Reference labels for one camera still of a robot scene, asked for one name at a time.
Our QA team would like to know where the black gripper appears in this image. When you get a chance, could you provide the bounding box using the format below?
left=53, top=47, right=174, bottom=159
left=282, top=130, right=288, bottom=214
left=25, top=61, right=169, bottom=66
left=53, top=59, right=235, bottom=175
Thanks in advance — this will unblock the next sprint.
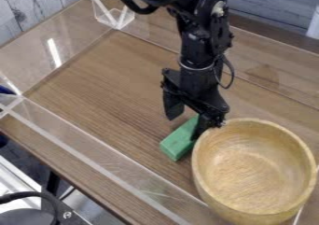
left=161, top=33, right=235, bottom=140

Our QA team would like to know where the green rectangular block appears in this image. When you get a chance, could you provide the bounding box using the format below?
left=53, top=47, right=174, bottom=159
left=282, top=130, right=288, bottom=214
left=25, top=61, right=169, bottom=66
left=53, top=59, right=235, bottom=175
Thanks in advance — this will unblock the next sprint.
left=159, top=116, right=198, bottom=162

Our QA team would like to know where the brown wooden bowl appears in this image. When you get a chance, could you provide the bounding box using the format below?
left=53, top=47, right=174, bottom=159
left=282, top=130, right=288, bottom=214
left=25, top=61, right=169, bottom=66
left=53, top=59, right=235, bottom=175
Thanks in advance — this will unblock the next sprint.
left=193, top=118, right=317, bottom=225

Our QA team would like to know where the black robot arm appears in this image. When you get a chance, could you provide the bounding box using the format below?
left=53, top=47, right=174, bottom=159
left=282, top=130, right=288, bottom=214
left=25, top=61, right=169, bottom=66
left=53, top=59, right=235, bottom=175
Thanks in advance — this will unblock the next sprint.
left=122, top=0, right=235, bottom=138

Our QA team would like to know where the black table leg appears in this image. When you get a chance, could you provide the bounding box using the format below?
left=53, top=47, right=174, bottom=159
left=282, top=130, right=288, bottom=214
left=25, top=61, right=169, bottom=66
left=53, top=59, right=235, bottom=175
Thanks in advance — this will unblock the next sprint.
left=47, top=172, right=62, bottom=196

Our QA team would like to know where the white object right edge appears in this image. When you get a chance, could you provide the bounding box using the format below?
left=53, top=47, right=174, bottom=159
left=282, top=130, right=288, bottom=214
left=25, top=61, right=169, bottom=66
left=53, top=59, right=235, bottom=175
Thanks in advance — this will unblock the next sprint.
left=308, top=12, right=319, bottom=39

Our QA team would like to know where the blue object left edge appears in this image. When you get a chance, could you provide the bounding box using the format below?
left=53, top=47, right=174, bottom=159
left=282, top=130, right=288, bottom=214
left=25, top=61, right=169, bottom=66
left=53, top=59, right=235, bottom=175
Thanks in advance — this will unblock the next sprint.
left=0, top=85, right=17, bottom=95

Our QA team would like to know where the clear acrylic enclosure wall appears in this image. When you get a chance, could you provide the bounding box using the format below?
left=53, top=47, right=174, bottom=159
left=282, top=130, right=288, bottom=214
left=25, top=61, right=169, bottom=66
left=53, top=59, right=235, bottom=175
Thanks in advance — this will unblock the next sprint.
left=0, top=0, right=319, bottom=224

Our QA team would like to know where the black metal bracket with screw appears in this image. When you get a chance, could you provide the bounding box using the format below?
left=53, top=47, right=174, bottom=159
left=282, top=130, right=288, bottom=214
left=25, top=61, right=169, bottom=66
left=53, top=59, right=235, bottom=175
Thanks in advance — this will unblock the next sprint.
left=42, top=197, right=93, bottom=225

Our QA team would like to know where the black cable bottom left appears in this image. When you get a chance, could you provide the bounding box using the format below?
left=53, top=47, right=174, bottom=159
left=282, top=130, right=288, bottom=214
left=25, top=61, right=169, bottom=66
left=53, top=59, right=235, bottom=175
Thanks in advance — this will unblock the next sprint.
left=0, top=190, right=61, bottom=225

